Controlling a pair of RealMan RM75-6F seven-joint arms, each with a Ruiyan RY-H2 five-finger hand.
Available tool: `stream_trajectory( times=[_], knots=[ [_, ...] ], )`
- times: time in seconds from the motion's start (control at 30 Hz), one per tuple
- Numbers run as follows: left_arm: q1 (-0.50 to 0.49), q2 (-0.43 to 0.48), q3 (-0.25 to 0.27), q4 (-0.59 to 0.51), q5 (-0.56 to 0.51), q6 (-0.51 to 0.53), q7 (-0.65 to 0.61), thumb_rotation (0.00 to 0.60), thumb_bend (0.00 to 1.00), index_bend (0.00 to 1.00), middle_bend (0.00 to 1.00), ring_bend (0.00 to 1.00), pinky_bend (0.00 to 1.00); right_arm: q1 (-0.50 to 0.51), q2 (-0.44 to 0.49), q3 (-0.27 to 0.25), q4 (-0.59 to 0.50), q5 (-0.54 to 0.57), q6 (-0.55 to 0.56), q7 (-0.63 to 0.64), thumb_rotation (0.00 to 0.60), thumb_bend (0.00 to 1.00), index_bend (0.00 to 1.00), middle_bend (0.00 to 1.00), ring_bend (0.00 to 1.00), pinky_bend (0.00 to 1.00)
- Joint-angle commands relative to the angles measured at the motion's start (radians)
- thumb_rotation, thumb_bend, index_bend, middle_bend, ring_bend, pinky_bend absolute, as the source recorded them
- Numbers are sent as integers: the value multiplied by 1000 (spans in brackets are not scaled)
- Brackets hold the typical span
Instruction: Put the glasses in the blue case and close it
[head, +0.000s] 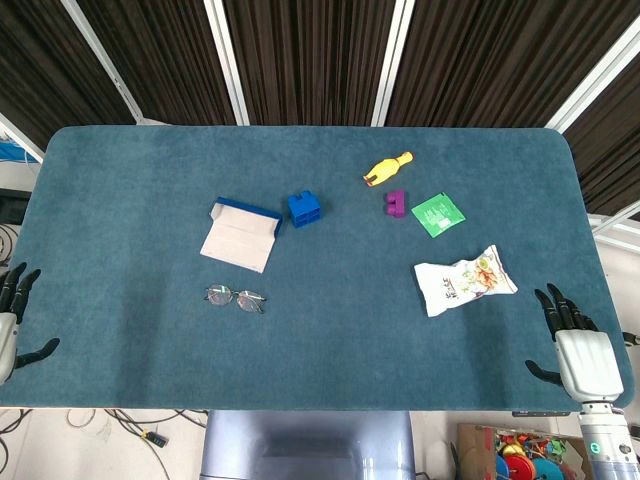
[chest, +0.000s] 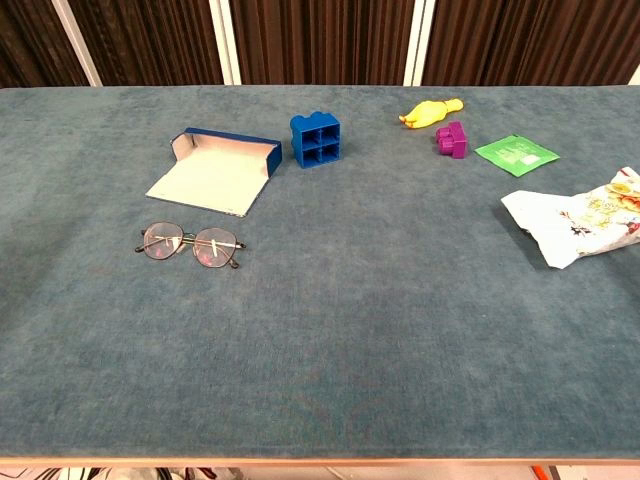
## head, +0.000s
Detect green foil sachet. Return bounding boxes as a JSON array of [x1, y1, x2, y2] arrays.
[[410, 192, 466, 239]]

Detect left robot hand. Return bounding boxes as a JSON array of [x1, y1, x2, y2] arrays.
[[0, 262, 61, 386]]

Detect teal felt table mat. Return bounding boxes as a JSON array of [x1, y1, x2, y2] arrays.
[[0, 125, 634, 412]]

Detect blue toy building brick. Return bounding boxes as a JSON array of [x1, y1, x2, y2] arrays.
[[287, 189, 324, 229]]

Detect yellow rubber chicken toy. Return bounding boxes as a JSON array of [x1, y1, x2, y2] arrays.
[[362, 151, 415, 189]]

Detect black cable with yellow tag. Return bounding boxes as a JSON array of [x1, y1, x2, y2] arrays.
[[102, 408, 174, 480]]

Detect white snack bag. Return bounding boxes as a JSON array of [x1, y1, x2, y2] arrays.
[[413, 244, 519, 318]]

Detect red plastic toy disc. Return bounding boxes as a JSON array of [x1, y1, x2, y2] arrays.
[[501, 451, 534, 480]]

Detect blue plastic toy disc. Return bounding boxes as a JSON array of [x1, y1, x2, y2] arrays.
[[531, 457, 565, 480]]

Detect white aluminium frame post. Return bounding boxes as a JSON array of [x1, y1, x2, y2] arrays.
[[59, 0, 147, 126], [370, 0, 416, 127], [544, 19, 640, 134], [203, 0, 250, 127]]

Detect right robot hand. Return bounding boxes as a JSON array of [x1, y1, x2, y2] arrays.
[[524, 283, 625, 404]]

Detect cardboard box of toys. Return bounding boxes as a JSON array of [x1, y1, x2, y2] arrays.
[[455, 422, 594, 480]]

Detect eyeglasses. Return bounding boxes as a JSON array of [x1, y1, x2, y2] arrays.
[[203, 283, 268, 315]]

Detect blue-grey robot torso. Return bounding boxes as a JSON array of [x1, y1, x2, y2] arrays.
[[199, 410, 416, 480]]

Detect purple toy building brick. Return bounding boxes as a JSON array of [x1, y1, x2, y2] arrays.
[[383, 188, 408, 220]]

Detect dark brown pleated curtain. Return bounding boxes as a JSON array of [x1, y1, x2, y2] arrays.
[[0, 0, 640, 221]]

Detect blue glasses case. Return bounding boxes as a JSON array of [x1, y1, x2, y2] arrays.
[[199, 196, 284, 274]]

